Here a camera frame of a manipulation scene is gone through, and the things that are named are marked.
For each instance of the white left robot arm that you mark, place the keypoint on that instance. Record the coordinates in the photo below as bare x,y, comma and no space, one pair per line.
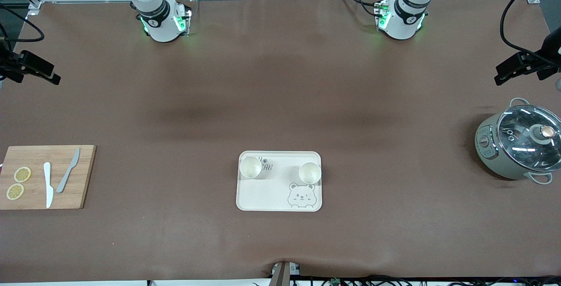
403,23

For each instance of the green electric cooking pot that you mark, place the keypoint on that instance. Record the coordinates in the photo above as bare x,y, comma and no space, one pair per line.
488,154

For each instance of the white IKEA cup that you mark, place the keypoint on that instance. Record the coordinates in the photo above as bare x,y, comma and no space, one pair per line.
250,167
310,173

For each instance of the cream bear print tray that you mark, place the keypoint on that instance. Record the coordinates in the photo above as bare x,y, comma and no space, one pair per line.
276,194

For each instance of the glass pot lid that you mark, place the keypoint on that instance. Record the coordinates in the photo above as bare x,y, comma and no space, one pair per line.
526,139

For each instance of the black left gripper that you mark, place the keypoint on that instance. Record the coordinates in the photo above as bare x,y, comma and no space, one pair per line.
551,45

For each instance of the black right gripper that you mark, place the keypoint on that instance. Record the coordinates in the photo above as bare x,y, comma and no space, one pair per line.
5,65

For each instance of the wooden cutting board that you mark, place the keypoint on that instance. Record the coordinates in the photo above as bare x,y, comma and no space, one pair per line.
39,189

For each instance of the white plastic knife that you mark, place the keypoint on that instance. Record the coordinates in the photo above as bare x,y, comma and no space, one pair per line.
48,185

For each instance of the grey plastic knife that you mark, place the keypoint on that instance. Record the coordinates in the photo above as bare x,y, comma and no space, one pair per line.
68,172

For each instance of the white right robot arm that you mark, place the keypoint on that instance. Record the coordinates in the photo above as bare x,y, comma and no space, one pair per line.
160,27

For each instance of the lemon slice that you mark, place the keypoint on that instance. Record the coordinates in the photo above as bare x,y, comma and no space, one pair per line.
22,174
15,192

